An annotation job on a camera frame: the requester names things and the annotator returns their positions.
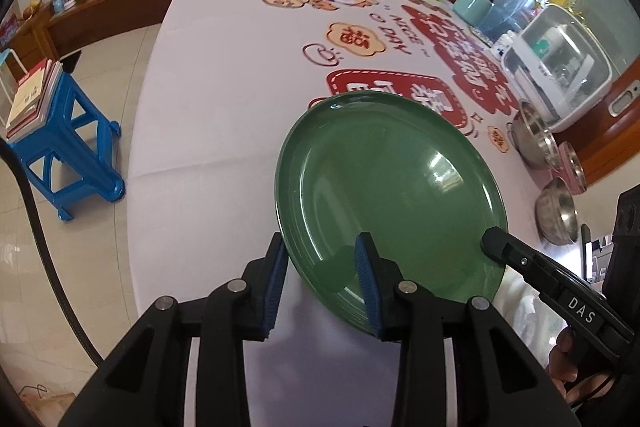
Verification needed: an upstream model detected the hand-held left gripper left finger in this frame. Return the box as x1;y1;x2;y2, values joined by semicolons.
57;232;291;427

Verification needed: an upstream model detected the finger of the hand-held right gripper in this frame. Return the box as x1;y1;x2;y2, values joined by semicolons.
480;227;563;295

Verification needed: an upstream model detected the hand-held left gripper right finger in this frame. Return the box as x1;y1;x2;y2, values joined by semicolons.
354;232;581;427

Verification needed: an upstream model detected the round steel bowl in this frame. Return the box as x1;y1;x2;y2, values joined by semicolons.
534;178;580;244

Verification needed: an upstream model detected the blue patterned white plate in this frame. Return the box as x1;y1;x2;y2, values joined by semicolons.
492;264;568;360

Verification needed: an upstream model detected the green plate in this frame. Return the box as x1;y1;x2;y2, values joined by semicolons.
275;91;509;343

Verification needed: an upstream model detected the pink bowl with steel liner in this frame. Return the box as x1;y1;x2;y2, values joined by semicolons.
552;142;590;195

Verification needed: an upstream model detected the large flat-bottomed steel bowl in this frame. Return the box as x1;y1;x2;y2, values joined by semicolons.
506;101;561;168

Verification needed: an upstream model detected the person's right hand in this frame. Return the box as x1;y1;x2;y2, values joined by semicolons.
547;326;608;403

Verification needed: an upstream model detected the white countertop sterilizer cabinet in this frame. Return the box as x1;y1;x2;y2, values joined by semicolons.
492;4;631;132

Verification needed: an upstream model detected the white sliding door lock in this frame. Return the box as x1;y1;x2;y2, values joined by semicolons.
607;79;640;116

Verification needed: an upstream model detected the patterned coaster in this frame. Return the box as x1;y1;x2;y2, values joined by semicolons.
470;27;498;48

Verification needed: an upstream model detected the teal canister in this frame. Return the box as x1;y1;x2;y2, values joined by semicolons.
452;0;493;30

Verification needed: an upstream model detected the blue plastic stool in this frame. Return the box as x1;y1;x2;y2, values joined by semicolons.
6;69;125;222

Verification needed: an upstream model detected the stack of books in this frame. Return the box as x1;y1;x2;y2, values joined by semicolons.
5;58;65;140

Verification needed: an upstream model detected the wooden television cabinet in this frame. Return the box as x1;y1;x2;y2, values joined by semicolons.
0;0;193;72

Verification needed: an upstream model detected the black cable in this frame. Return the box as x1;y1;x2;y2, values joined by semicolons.
0;139;108;368

